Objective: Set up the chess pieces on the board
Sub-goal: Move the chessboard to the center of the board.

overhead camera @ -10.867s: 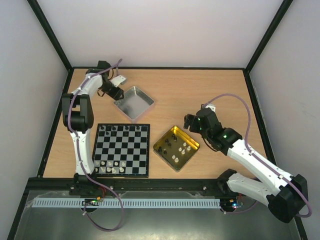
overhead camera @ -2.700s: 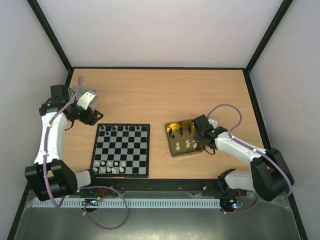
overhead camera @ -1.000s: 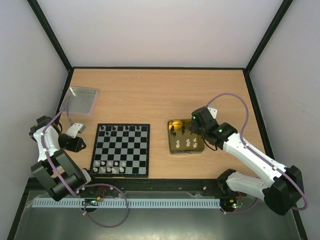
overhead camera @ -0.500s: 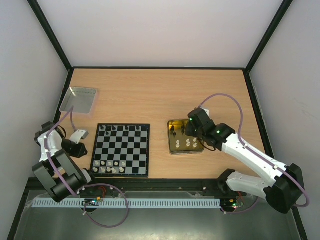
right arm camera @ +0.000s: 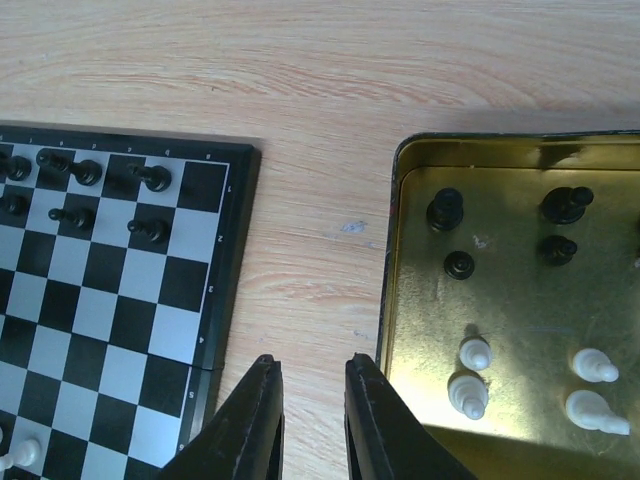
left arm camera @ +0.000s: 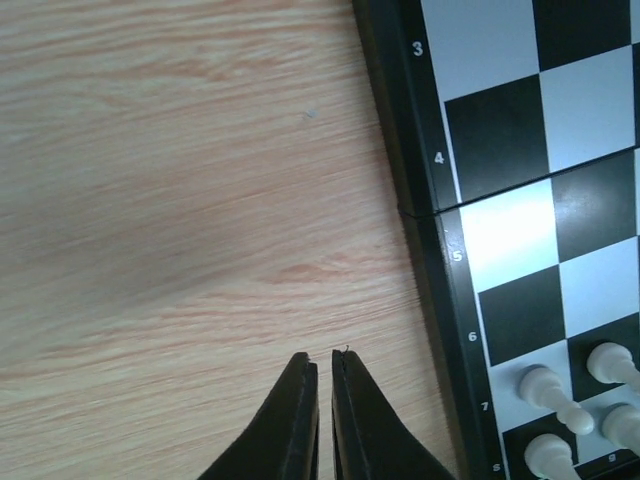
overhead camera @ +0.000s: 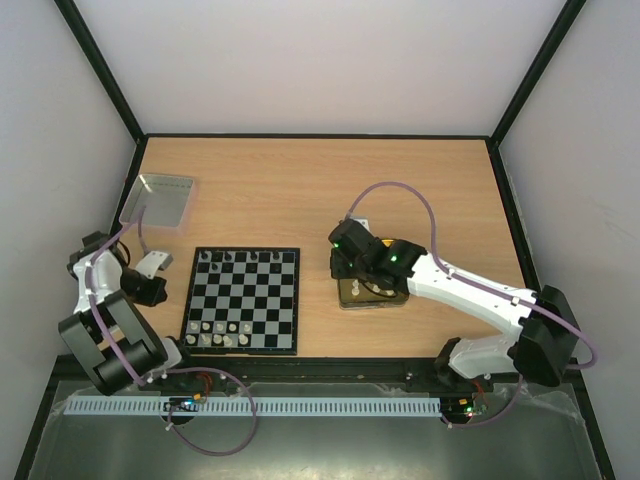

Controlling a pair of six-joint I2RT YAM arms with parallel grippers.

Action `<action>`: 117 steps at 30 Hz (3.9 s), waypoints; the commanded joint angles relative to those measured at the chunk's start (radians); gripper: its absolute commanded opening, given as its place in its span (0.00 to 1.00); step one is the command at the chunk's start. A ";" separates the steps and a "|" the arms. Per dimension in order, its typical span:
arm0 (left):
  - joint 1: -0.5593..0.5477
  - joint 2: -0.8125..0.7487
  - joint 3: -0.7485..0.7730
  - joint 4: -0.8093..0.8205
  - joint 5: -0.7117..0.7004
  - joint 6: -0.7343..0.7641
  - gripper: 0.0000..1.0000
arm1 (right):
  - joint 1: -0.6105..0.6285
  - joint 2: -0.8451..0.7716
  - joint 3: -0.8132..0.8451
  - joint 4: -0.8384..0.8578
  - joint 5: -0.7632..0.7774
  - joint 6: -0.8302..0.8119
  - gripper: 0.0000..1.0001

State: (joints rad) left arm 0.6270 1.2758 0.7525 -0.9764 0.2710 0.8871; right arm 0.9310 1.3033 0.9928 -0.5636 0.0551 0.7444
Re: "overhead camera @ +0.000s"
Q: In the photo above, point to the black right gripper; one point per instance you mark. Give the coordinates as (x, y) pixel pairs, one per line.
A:
(338, 265)

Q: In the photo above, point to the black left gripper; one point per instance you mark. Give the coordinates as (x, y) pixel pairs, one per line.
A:
(157, 295)

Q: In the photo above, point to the gold metal tin box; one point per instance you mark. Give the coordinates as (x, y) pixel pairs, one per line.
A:
(371, 295)

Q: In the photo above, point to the black silver chess board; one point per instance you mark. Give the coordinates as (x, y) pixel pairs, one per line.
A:
(262, 305)

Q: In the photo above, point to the silver metal tin lid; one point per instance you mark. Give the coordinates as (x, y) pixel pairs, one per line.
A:
(164, 199)

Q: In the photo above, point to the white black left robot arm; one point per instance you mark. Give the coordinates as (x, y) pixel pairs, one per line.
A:
(107, 333)

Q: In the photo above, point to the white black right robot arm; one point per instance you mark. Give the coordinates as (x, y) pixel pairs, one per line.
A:
(537, 331)

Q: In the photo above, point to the left controller circuit board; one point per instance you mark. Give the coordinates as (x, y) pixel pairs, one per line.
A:
(194, 403)

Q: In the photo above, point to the controller circuit board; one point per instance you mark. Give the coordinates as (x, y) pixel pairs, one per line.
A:
(461, 410)
(194, 403)

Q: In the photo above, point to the right controller circuit board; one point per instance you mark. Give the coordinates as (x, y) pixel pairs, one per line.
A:
(461, 410)

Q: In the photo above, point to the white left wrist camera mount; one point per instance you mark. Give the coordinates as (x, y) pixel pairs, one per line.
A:
(153, 262)

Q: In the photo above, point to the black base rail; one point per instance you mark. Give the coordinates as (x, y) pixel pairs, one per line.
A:
(411, 374)

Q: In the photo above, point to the white slotted cable duct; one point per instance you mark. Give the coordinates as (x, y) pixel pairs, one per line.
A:
(261, 406)

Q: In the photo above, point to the black enclosure frame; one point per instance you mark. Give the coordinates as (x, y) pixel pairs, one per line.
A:
(64, 364)

